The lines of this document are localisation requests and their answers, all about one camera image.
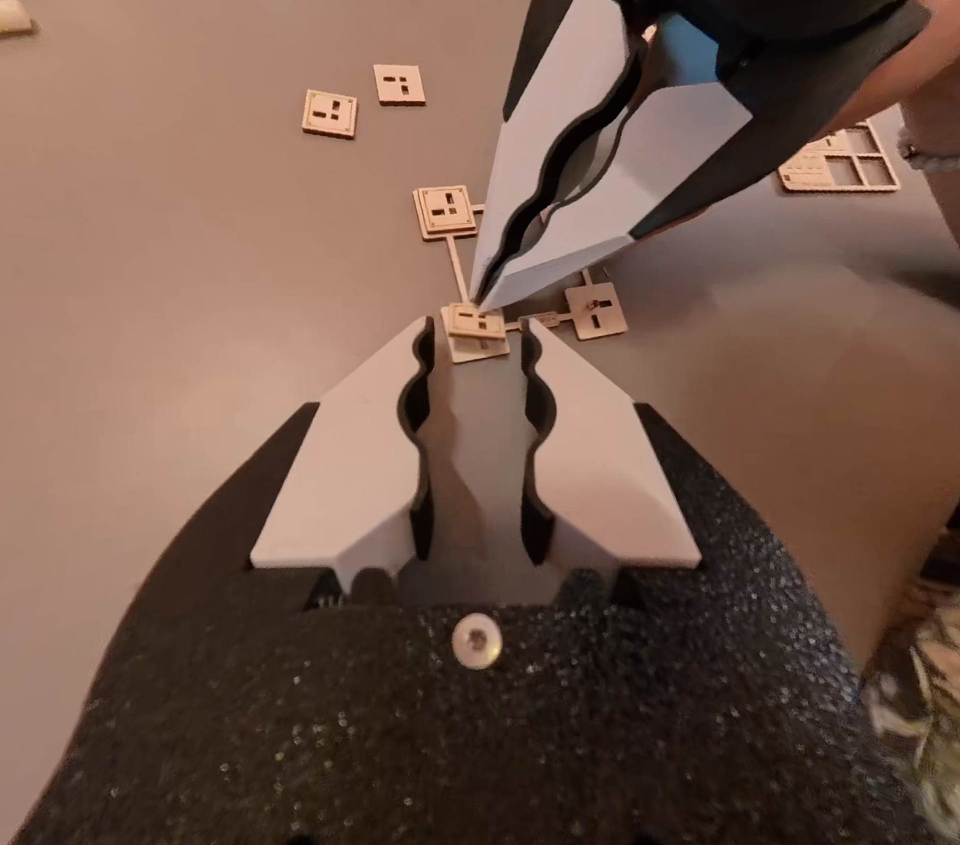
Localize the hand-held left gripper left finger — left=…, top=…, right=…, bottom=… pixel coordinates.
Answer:
left=249, top=316, right=438, bottom=572

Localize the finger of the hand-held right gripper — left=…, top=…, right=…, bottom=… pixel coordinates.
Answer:
left=476, top=12, right=756, bottom=314
left=466, top=0, right=650, bottom=306

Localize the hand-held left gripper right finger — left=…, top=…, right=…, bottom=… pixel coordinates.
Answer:
left=519, top=318, right=702, bottom=570

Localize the small wooden square tile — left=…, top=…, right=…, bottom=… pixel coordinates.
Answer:
left=442, top=303, right=511, bottom=362
left=412, top=185, right=481, bottom=240
left=301, top=89, right=359, bottom=140
left=372, top=63, right=427, bottom=107

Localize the wooden four-square frame piece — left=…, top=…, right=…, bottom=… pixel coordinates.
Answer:
left=414, top=188, right=629, bottom=365

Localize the person's right hand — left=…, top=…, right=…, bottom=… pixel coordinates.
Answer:
left=831, top=0, right=960, bottom=146

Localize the wooden sheet with small windows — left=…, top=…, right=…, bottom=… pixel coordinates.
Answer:
left=778, top=121, right=901, bottom=194

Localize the patterned cloth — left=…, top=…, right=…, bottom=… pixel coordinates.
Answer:
left=862, top=575, right=960, bottom=845

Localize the pearl bracelet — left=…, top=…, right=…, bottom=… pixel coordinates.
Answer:
left=896, top=138, right=960, bottom=176

